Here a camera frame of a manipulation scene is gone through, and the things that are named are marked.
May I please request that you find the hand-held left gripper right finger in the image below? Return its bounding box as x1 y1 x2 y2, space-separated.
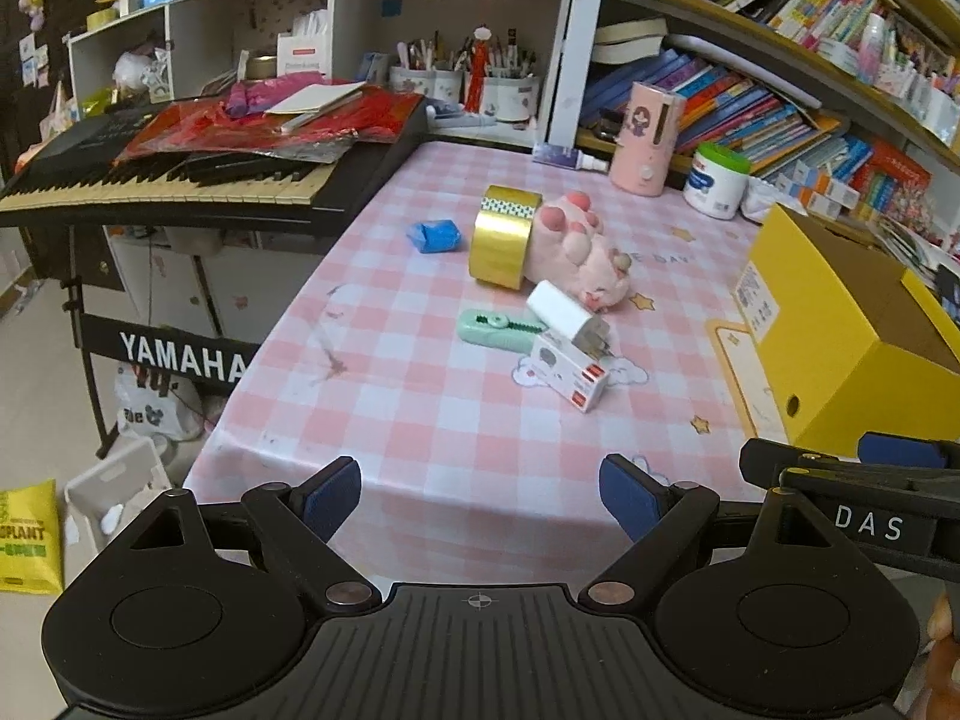
583 454 833 616

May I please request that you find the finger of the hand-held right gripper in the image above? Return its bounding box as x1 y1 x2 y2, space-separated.
739 436 863 488
859 431 960 470

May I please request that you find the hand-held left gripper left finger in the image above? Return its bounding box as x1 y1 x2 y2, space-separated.
131 457 381 616

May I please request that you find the gold tape roll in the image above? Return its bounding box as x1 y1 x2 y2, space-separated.
469 184 544 291

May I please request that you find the person's right hand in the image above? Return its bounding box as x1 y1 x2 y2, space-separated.
926 591 960 720

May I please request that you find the pink checkered tablecloth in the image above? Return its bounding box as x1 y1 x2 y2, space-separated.
184 141 960 567

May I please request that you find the yellow cardboard box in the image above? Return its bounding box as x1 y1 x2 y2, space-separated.
705 202 960 458

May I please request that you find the small white red box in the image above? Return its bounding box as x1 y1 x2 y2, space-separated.
529 334 610 413

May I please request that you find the printed white plastic bag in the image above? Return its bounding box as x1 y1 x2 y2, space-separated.
114 361 207 442

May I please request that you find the white charger plug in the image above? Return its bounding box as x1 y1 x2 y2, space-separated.
525 280 612 359

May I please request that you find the black keyboard stand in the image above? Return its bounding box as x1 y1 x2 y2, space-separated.
60 225 260 460

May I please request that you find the white cabinet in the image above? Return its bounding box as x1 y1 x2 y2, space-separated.
105 229 338 350

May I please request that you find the mint green correction tape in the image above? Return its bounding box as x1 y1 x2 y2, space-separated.
457 307 552 353

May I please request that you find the white plastic basket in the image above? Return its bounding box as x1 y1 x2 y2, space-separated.
64 436 177 557

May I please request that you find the pink cat paw plush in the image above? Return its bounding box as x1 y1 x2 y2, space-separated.
525 191 632 314

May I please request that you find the pile of small boxes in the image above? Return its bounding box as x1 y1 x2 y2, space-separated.
750 133 960 260

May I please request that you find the white jar green lid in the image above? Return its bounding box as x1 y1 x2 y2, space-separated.
682 142 752 221

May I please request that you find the blue plastic packet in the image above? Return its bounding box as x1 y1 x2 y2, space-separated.
406 219 460 254

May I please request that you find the yellow plastic bag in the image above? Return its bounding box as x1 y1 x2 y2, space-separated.
0 480 65 597

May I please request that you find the black electronic keyboard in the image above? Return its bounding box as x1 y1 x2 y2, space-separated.
0 94 430 230

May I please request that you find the pink cartoon dispenser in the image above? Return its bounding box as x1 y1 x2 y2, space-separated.
609 81 687 198

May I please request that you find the small glue bottle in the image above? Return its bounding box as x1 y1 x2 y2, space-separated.
534 144 610 171

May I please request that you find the red plastic sheet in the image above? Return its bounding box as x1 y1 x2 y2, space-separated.
120 86 425 164

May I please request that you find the pink plastic bag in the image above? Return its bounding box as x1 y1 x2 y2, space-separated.
229 71 331 119

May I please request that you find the large white pen cup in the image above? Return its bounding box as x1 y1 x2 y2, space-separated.
476 75 541 123

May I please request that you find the thick white book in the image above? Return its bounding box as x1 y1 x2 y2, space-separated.
592 17 668 65

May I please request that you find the wooden bookshelf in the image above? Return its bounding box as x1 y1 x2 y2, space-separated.
570 0 960 188

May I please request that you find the white paper bag red label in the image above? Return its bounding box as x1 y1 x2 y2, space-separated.
276 10 332 81

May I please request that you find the crumpled white plastic bag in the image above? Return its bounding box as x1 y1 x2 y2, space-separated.
112 49 175 102

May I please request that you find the white shelf unit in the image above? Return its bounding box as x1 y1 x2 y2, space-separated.
67 0 572 152

